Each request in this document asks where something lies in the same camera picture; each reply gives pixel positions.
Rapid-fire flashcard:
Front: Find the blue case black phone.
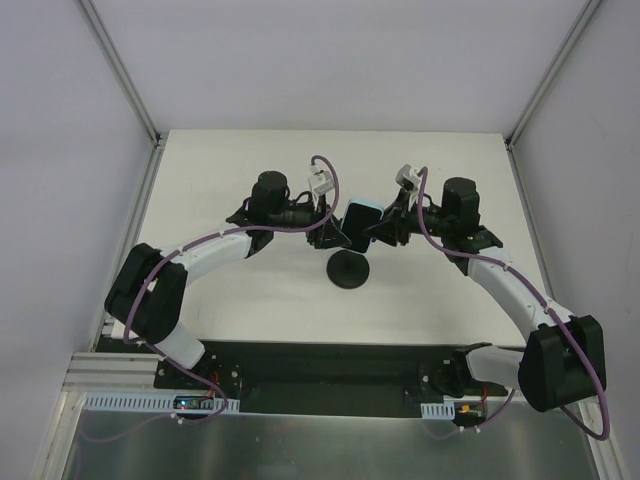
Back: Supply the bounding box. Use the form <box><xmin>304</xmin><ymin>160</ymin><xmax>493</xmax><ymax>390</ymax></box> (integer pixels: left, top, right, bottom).
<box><xmin>340</xmin><ymin>198</ymin><xmax>384</xmax><ymax>254</ymax></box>

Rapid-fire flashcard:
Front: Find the black phone stand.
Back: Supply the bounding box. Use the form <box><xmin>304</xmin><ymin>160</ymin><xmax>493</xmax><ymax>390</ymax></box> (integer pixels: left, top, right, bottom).
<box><xmin>326</xmin><ymin>250</ymin><xmax>370</xmax><ymax>290</ymax></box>

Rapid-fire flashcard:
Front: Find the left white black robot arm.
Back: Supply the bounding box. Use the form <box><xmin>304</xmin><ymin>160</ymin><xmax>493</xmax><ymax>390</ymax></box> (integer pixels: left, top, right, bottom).
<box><xmin>104</xmin><ymin>166</ymin><xmax>349</xmax><ymax>389</ymax></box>

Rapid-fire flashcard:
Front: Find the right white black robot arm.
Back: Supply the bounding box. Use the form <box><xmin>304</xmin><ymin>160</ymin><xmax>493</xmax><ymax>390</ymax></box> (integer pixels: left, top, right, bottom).
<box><xmin>365</xmin><ymin>167</ymin><xmax>606</xmax><ymax>412</ymax></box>

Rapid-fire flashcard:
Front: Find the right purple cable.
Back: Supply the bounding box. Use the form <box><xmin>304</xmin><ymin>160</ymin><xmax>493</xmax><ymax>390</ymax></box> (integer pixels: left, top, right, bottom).
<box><xmin>417</xmin><ymin>167</ymin><xmax>611</xmax><ymax>441</ymax></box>

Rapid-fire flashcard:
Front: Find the purple cable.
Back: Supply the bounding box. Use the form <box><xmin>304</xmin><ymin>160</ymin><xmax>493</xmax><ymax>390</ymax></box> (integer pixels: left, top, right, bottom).
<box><xmin>417</xmin><ymin>167</ymin><xmax>611</xmax><ymax>441</ymax></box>
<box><xmin>122</xmin><ymin>154</ymin><xmax>344</xmax><ymax>441</ymax></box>

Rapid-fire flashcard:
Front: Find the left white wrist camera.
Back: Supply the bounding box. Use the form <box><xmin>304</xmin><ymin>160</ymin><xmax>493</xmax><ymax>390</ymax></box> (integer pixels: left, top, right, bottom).
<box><xmin>308</xmin><ymin>165</ymin><xmax>335</xmax><ymax>203</ymax></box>

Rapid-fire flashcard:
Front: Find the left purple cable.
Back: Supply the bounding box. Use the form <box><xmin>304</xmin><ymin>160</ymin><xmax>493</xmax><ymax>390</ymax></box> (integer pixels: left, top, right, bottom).
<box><xmin>122</xmin><ymin>154</ymin><xmax>344</xmax><ymax>441</ymax></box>

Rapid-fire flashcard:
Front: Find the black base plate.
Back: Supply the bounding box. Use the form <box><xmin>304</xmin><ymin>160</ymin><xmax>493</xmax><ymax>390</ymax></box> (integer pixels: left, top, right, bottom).
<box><xmin>94</xmin><ymin>334</ymin><xmax>521</xmax><ymax>416</ymax></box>

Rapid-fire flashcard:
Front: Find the right white cable duct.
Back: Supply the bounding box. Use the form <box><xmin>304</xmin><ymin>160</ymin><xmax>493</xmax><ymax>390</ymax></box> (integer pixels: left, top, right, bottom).
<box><xmin>420</xmin><ymin>400</ymin><xmax>456</xmax><ymax>421</ymax></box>

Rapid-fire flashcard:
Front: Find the white cable duct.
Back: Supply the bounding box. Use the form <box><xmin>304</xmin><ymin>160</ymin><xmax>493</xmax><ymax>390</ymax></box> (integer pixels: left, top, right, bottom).
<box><xmin>420</xmin><ymin>400</ymin><xmax>456</xmax><ymax>421</ymax></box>
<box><xmin>84</xmin><ymin>393</ymin><xmax>240</xmax><ymax>415</ymax></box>

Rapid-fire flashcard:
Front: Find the right aluminium frame post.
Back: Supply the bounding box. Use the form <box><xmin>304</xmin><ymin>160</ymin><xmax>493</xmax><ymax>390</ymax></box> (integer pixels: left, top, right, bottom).
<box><xmin>505</xmin><ymin>0</ymin><xmax>606</xmax><ymax>152</ymax></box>

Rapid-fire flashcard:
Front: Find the aluminium frame post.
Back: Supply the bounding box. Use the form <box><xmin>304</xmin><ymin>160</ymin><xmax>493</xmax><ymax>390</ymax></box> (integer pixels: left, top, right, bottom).
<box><xmin>75</xmin><ymin>0</ymin><xmax>163</xmax><ymax>147</ymax></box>
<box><xmin>505</xmin><ymin>0</ymin><xmax>606</xmax><ymax>152</ymax></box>

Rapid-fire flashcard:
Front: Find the left white cable duct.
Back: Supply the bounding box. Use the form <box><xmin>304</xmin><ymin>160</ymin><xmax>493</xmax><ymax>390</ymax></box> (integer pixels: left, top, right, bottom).
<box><xmin>84</xmin><ymin>393</ymin><xmax>240</xmax><ymax>415</ymax></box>

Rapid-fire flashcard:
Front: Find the aluminium rail right side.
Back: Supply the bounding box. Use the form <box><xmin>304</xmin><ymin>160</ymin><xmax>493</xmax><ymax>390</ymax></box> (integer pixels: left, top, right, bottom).
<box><xmin>577</xmin><ymin>395</ymin><xmax>600</xmax><ymax>404</ymax></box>

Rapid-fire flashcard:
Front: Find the aluminium rail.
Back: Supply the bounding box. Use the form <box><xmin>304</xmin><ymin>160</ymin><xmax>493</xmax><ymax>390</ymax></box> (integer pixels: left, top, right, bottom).
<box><xmin>62</xmin><ymin>321</ymin><xmax>160</xmax><ymax>392</ymax></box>
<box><xmin>577</xmin><ymin>395</ymin><xmax>600</xmax><ymax>404</ymax></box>

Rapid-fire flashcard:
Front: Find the left aluminium frame post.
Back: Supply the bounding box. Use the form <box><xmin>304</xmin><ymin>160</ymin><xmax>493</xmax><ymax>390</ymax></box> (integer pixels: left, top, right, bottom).
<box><xmin>75</xmin><ymin>0</ymin><xmax>163</xmax><ymax>147</ymax></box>

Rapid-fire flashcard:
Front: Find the aluminium rail left side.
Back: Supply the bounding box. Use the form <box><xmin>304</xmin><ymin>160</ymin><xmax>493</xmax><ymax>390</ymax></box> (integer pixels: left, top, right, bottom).
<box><xmin>62</xmin><ymin>321</ymin><xmax>160</xmax><ymax>392</ymax></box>

